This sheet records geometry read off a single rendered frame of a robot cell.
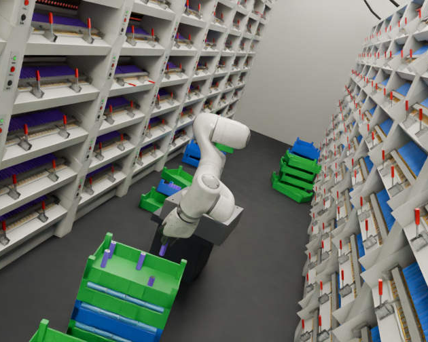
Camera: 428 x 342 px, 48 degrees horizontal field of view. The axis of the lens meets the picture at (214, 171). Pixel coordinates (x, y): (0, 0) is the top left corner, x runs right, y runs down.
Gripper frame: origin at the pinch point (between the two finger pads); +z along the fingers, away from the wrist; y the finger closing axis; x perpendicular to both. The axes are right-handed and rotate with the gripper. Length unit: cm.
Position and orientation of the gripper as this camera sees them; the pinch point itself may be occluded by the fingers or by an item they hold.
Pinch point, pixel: (168, 239)
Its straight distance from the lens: 165.0
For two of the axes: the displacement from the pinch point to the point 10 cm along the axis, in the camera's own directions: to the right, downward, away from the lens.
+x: -2.2, -7.5, 6.2
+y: 8.6, 1.5, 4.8
